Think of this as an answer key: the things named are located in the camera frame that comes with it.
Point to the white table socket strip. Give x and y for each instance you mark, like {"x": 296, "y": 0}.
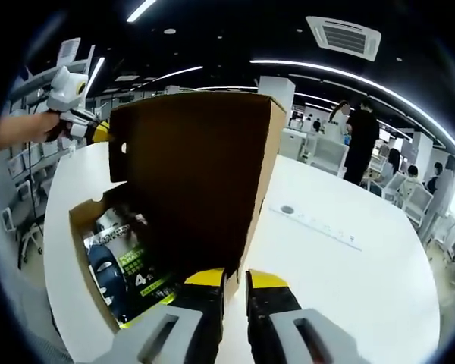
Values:
{"x": 318, "y": 225}

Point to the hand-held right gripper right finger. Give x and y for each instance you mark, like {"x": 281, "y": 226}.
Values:
{"x": 269, "y": 307}

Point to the white ceiling light strip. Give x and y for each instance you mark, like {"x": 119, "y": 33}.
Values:
{"x": 174, "y": 74}
{"x": 345, "y": 74}
{"x": 140, "y": 10}

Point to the silver green soft mask packet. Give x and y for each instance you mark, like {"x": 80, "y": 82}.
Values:
{"x": 129, "y": 261}

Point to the person's left hand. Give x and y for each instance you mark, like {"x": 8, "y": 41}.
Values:
{"x": 45, "y": 127}

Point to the white office chair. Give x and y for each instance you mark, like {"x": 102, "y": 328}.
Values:
{"x": 417, "y": 203}
{"x": 22, "y": 212}

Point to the brown cardboard shoe box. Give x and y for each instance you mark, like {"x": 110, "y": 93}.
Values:
{"x": 193, "y": 170}

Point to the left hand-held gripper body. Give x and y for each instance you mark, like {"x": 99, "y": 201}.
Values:
{"x": 66, "y": 91}

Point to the grey metal shelf rack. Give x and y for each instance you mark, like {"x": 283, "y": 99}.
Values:
{"x": 30, "y": 77}

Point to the white ceiling air conditioner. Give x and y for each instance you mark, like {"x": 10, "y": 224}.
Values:
{"x": 345, "y": 38}

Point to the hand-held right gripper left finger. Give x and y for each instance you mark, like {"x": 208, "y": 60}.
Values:
{"x": 197, "y": 303}

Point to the white office desk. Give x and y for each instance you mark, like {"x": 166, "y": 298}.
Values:
{"x": 326, "y": 151}

